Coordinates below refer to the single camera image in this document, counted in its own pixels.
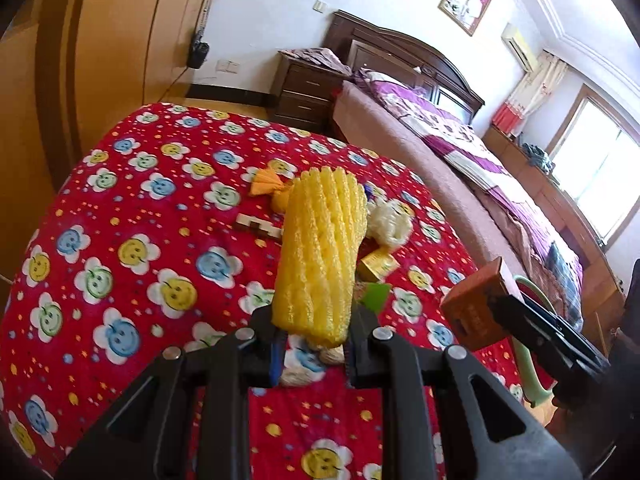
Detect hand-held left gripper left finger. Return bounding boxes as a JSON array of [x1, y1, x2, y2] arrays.
[[55, 305, 288, 480]]

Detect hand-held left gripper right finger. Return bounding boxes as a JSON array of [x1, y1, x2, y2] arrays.
[[345, 307, 583, 480]]

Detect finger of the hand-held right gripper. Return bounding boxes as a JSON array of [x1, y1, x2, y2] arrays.
[[492, 294, 610, 377], [522, 299, 584, 337]]

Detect orange cardboard box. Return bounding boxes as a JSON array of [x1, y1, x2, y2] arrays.
[[440, 256, 526, 353]]

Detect yellow foam fruit net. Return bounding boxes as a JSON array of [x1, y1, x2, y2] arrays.
[[271, 167, 368, 348]]

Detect orange plastic bag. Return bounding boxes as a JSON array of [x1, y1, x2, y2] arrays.
[[250, 167, 296, 211]]

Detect blue plaid cloth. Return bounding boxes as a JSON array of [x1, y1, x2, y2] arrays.
[[545, 242, 583, 316]]

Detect green folded strip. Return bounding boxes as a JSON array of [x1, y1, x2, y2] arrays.
[[357, 282, 393, 317]]

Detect small yellow box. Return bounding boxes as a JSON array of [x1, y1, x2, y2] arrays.
[[356, 246, 400, 282]]

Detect wooden window cabinet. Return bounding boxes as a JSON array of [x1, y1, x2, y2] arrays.
[[482, 125, 626, 286]]

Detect white foam fruit net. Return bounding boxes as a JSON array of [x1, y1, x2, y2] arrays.
[[367, 199, 415, 248]]

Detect wooden puzzle block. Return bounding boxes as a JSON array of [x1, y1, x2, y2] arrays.
[[232, 212, 285, 240]]

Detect window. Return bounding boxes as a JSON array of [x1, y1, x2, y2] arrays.
[[545, 85, 640, 251]]

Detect blue clothes pile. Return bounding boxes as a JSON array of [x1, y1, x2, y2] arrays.
[[522, 143, 553, 171]]

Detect red smiley flower printed blanket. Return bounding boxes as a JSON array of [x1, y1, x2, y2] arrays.
[[0, 102, 531, 480]]

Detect bed with purple bedding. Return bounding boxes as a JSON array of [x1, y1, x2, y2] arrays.
[[332, 67, 616, 351]]

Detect purple patchwork quilt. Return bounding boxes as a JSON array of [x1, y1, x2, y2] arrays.
[[352, 67, 583, 281]]

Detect red and cream curtain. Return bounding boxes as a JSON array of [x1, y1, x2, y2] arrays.
[[492, 50, 568, 133]]

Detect dark wooden nightstand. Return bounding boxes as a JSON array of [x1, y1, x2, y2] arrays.
[[270, 51, 346, 131]]

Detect pink clothes pile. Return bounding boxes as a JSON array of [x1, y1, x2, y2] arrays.
[[277, 47, 353, 76]]

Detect dark wooden headboard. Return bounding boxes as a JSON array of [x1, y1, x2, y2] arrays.
[[322, 10, 486, 126]]

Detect wooden wardrobe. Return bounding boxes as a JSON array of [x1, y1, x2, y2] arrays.
[[0, 0, 226, 281]]

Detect wall air conditioner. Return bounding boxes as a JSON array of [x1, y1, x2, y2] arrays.
[[501, 22, 538, 72]]

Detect black wall pouch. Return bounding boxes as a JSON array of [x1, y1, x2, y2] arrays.
[[187, 40, 210, 68]]

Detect framed wall photo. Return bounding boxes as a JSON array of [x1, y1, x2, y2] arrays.
[[438, 0, 493, 37]]

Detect hanging cord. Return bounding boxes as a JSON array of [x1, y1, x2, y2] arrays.
[[197, 0, 223, 43]]

